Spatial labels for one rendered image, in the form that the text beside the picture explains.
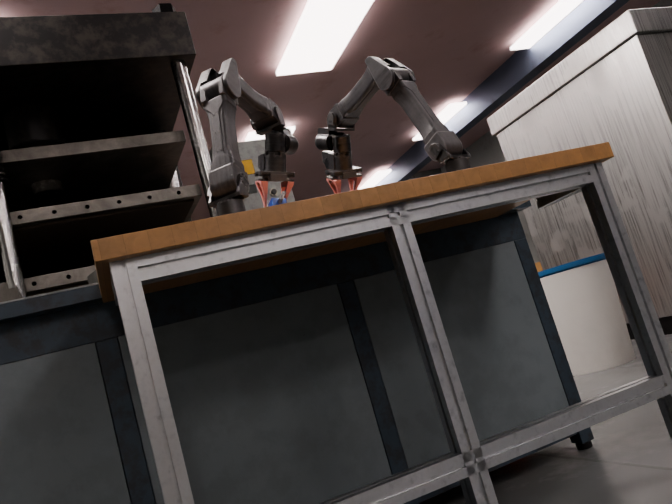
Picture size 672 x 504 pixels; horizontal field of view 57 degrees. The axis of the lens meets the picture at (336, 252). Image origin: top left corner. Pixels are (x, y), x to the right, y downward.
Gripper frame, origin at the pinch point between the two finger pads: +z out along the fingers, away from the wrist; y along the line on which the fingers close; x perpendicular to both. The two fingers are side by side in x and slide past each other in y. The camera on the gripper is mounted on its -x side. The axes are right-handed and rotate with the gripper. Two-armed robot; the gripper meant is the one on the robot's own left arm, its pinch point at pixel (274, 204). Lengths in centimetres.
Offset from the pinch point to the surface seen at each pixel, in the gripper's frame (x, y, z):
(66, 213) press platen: -80, 57, 5
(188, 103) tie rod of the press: -89, 11, -39
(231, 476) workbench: 27, 18, 65
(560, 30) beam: -394, -437, -193
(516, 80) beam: -476, -443, -153
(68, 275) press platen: -74, 56, 28
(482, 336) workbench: 17, -60, 38
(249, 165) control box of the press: -95, -16, -16
